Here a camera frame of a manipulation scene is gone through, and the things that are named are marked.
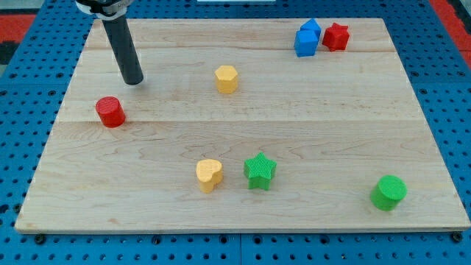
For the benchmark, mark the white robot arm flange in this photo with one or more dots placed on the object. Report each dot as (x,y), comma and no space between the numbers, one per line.
(104,9)

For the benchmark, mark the yellow heart block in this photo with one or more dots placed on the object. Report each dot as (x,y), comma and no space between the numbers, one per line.
(209,173)

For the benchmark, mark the light wooden board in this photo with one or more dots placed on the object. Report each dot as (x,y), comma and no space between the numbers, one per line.
(335,123)

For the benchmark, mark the green star block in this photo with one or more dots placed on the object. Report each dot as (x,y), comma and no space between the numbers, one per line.
(259,171)

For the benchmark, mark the yellow hexagon block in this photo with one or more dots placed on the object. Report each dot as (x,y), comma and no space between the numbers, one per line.
(226,79)

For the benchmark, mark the blue cube block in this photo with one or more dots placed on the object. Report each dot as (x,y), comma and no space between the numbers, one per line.
(305,43)

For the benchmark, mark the red cylinder block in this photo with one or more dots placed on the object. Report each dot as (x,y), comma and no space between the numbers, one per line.
(110,111)

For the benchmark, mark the blue pentagon block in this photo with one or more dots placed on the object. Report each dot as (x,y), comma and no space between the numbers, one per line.
(312,25)

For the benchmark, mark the red star block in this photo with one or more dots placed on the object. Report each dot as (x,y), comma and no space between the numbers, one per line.
(336,37)

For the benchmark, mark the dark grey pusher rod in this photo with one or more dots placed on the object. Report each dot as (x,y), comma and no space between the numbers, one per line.
(119,36)

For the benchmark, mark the green cylinder block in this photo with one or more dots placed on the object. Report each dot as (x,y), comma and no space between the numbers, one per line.
(388,192)

